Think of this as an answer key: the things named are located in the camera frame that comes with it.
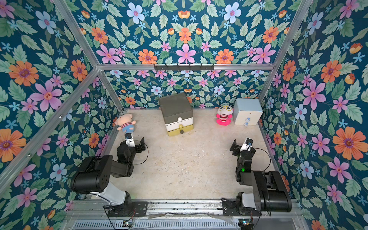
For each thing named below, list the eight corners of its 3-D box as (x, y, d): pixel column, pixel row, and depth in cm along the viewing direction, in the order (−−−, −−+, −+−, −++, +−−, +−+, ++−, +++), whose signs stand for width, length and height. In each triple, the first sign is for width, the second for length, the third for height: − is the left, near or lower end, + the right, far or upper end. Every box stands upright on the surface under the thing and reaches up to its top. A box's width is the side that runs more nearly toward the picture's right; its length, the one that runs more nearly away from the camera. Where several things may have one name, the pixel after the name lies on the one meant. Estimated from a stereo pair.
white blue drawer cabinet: (233, 126, 111) (238, 112, 98) (229, 107, 125) (233, 92, 112) (256, 126, 111) (264, 112, 98) (249, 107, 125) (256, 92, 112)
